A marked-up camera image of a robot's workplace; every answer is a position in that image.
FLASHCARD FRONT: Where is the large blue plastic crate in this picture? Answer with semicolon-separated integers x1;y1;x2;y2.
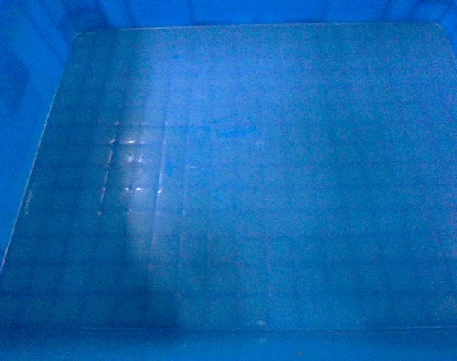
0;1;457;360

